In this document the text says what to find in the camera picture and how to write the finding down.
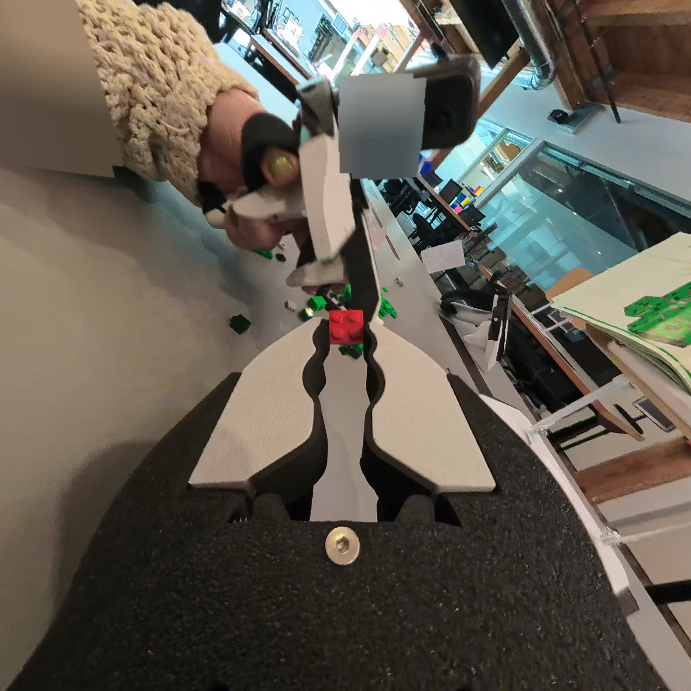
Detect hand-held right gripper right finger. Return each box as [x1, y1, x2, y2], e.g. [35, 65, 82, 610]
[360, 322, 497, 520]

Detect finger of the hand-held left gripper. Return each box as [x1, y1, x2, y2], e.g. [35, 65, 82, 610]
[286, 134, 358, 287]
[345, 177, 385, 328]

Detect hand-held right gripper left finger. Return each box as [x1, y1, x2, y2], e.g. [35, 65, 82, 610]
[189, 319, 331, 520]

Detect red lego brick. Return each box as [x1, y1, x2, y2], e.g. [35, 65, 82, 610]
[329, 309, 365, 346]

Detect person's left forearm knit sleeve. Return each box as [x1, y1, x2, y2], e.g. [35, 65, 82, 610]
[76, 0, 262, 208]

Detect pile of green lego pieces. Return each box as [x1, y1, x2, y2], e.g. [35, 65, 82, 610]
[251, 247, 398, 360]

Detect lego instruction booklet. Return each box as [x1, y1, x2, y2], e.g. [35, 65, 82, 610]
[551, 232, 691, 394]

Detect person's left hand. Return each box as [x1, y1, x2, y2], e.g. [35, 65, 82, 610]
[197, 89, 301, 250]

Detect white paper sheet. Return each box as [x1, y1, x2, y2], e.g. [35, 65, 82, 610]
[421, 240, 466, 274]

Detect coloured storage bins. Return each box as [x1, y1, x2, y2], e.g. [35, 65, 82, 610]
[449, 185, 485, 215]

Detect black and white device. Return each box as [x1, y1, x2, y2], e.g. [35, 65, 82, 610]
[463, 285, 515, 373]

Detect long wooden edged desk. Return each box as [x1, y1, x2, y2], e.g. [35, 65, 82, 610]
[478, 263, 646, 442]

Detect grey tablet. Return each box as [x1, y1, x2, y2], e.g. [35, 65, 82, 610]
[631, 396, 677, 434]

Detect black wall monitor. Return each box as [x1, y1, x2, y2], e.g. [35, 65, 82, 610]
[448, 0, 522, 69]

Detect silver ventilation duct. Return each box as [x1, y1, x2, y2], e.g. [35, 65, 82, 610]
[502, 0, 560, 90]

